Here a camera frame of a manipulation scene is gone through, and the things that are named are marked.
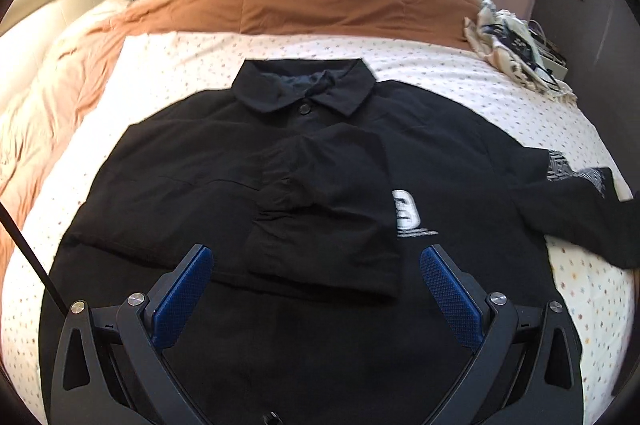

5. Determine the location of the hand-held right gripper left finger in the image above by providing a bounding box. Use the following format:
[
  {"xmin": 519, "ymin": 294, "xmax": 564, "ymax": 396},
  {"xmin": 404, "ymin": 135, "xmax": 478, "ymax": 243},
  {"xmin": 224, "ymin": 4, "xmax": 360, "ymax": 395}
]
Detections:
[{"xmin": 50, "ymin": 244, "xmax": 216, "ymax": 425}]

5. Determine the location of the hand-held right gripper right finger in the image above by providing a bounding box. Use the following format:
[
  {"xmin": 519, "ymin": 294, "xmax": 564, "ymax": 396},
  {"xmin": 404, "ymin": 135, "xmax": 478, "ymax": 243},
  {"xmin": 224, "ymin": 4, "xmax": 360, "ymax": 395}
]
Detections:
[{"xmin": 419, "ymin": 244, "xmax": 583, "ymax": 425}]

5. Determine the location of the black jacket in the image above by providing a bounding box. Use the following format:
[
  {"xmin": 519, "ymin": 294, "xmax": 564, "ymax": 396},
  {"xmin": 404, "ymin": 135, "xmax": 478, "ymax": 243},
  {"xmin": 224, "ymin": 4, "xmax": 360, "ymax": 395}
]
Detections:
[{"xmin": 42, "ymin": 58, "xmax": 640, "ymax": 425}]

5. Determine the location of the floral print bed sheet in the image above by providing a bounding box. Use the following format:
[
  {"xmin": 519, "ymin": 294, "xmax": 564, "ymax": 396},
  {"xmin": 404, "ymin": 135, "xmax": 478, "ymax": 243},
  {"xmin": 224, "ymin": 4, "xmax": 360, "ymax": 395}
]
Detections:
[{"xmin": 0, "ymin": 30, "xmax": 636, "ymax": 425}]

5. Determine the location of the white box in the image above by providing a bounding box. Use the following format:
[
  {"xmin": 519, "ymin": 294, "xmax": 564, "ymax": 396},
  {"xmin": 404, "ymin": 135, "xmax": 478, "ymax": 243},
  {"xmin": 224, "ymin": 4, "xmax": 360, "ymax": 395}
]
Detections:
[{"xmin": 537, "ymin": 50, "xmax": 568, "ymax": 81}]

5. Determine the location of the dark wooden wardrobe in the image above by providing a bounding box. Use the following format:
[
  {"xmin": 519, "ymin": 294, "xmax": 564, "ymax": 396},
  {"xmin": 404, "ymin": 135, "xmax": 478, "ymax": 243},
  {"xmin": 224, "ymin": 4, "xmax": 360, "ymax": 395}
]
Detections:
[{"xmin": 530, "ymin": 0, "xmax": 640, "ymax": 201}]

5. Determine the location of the orange blanket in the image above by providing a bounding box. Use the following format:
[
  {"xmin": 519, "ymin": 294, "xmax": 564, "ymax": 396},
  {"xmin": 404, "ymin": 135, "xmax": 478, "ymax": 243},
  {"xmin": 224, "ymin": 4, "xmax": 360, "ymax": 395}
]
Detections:
[{"xmin": 0, "ymin": 0, "xmax": 483, "ymax": 266}]

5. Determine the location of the black cable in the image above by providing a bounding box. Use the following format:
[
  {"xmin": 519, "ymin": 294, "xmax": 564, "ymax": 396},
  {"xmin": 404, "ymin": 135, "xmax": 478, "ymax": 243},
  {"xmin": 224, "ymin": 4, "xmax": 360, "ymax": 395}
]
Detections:
[{"xmin": 0, "ymin": 200, "xmax": 68, "ymax": 313}]

